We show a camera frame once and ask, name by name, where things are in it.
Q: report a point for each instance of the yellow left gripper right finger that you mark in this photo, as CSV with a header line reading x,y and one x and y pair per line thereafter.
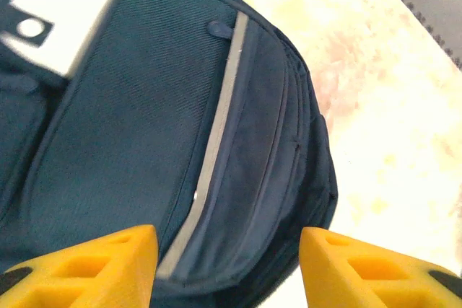
x,y
361,279

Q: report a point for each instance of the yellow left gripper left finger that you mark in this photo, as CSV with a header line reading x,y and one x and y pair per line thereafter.
x,y
90,275

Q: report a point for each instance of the navy blue backpack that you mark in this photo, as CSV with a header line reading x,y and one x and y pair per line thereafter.
x,y
126,124

